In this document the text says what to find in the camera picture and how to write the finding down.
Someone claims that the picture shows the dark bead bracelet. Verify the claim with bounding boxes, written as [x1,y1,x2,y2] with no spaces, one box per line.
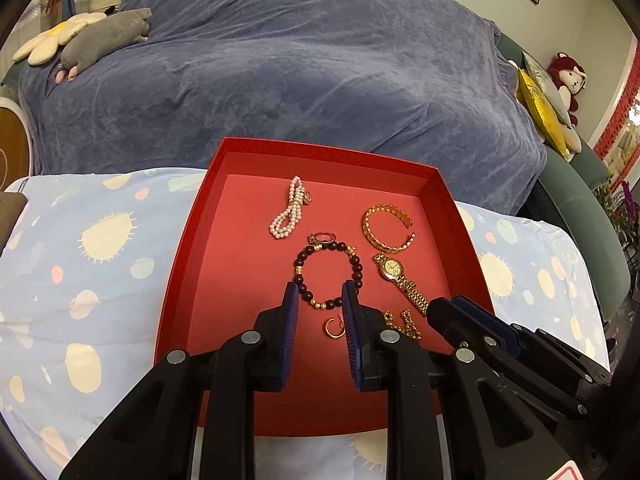
[291,241,363,311]

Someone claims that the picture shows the silver pillow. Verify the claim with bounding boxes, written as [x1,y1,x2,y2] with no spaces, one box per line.
[521,50,571,126]

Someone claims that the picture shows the red cardboard box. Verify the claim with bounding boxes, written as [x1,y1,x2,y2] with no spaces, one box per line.
[154,136,496,438]

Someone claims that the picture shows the potted orchid plant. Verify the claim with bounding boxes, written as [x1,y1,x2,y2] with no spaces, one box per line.
[592,177,640,261]

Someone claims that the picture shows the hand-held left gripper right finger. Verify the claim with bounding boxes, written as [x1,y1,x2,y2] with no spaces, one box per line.
[341,280,573,480]

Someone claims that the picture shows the cream flower-shaped pillow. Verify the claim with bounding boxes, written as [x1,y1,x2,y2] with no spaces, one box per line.
[12,12,108,66]

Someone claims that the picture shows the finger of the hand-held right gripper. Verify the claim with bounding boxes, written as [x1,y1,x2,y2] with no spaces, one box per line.
[450,295,612,388]
[426,297,590,420]

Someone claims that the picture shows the pink pearl bracelet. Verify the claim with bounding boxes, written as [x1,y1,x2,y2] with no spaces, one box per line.
[268,176,313,241]

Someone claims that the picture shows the red patterned frame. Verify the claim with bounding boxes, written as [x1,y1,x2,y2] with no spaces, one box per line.
[592,67,640,161]

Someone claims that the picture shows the dark flat object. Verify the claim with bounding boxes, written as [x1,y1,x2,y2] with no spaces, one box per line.
[0,191,28,253]

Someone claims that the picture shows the round white wooden-face device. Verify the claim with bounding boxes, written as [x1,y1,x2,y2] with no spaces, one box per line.
[0,95,38,178]

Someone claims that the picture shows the red monkey plush toy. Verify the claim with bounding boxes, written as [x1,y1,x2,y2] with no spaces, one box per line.
[546,51,590,155]

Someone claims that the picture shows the gold hoop earring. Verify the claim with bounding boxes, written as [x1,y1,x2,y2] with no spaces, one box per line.
[322,314,347,339]

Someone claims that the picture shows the gold cuff bangle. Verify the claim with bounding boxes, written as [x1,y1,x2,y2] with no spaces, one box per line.
[362,203,416,254]

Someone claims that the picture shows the light blue printed cloth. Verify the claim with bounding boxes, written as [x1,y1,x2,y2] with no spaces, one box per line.
[0,167,613,480]

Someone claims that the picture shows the chunky gold chain bracelet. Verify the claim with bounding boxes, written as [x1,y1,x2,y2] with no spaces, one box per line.
[382,310,422,341]

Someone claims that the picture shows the blue-grey velvet blanket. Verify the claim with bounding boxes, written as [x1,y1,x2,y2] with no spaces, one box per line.
[17,0,548,216]

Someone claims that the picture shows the gold wristwatch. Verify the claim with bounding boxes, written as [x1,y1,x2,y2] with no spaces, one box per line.
[371,252,431,317]

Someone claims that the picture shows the yellow pillow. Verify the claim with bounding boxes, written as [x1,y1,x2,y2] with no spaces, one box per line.
[515,67,571,161]

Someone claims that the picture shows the grey plush toy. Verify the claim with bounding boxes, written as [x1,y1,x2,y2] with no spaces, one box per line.
[54,7,152,82]

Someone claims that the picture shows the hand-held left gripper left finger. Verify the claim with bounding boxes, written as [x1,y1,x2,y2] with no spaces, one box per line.
[59,281,301,480]

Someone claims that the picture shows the green sofa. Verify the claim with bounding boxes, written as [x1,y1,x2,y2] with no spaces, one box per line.
[492,30,632,321]

